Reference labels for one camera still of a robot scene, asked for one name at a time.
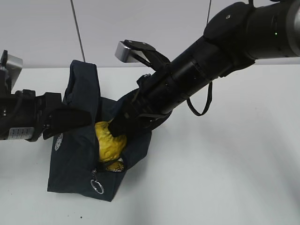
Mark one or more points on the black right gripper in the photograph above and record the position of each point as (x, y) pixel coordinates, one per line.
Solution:
(145, 108)

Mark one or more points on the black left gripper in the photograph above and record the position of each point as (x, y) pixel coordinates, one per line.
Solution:
(25, 116)

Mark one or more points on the yellow squash toy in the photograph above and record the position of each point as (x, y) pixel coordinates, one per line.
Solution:
(110, 148)

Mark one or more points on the dark navy lunch bag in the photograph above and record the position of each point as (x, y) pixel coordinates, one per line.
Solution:
(74, 165)

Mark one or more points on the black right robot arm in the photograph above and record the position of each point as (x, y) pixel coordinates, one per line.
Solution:
(234, 39)

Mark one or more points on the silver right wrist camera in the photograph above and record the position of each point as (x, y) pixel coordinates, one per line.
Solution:
(129, 51)

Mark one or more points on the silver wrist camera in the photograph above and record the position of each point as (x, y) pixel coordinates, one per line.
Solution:
(129, 51)
(10, 69)

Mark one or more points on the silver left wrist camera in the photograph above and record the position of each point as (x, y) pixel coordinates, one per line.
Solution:
(10, 69)

